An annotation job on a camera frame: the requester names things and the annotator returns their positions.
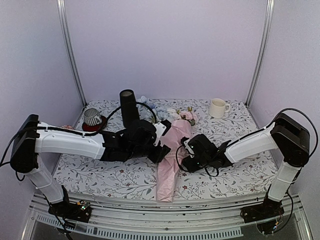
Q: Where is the pink flower bouquet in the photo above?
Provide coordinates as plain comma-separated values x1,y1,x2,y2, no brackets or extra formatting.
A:
137,96,198,202

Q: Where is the cream printed ribbon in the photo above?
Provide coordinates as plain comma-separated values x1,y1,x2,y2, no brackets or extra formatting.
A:
165,151,187,159

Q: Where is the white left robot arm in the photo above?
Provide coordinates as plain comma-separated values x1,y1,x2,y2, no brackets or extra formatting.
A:
9,114,171,217

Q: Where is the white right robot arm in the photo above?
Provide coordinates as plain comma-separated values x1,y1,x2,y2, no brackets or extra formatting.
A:
181,113,310,218

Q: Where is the black tapered vase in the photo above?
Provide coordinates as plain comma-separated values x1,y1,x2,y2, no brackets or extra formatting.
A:
119,89,140,128

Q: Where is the floral patterned tablecloth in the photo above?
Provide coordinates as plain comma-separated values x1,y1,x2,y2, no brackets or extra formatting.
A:
45,98,288,201

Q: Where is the cream ceramic mug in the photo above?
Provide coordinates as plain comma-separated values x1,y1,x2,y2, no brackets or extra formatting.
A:
208,98,231,119

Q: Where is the striped grey teacup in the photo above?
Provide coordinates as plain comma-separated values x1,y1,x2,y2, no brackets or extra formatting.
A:
83,108,102,127

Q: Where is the red lacquer saucer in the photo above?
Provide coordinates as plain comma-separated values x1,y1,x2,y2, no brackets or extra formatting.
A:
82,115,107,132

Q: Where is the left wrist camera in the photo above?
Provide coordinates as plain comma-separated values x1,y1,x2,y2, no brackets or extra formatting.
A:
153,119,172,146

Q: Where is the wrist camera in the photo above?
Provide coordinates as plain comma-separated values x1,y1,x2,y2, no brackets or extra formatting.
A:
180,136,195,158
153,119,172,146

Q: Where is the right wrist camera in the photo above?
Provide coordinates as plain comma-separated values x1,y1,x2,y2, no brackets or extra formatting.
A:
180,136,195,158

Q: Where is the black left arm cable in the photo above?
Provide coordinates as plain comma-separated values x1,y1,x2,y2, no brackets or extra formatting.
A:
0,101,157,166

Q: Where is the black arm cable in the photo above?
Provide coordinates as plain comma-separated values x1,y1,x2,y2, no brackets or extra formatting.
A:
0,101,157,166
272,107,316,158

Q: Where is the aluminium front rail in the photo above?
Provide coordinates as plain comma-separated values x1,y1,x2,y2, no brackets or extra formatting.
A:
21,192,311,240

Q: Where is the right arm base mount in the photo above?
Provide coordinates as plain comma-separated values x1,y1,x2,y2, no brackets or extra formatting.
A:
240,194,285,235

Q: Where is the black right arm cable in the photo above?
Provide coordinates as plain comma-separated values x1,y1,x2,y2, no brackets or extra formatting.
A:
272,107,316,158

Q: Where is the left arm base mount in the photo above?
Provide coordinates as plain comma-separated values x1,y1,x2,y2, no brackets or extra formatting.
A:
48,185,92,223

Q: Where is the left aluminium frame post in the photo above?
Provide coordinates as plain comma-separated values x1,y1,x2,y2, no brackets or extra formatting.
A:
56,0,87,107

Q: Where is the aluminium frame post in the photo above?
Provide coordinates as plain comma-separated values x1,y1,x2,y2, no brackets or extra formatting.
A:
56,0,87,107
245,0,275,109

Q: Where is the right aluminium frame post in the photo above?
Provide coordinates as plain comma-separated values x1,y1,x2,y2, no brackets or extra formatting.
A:
245,0,275,109

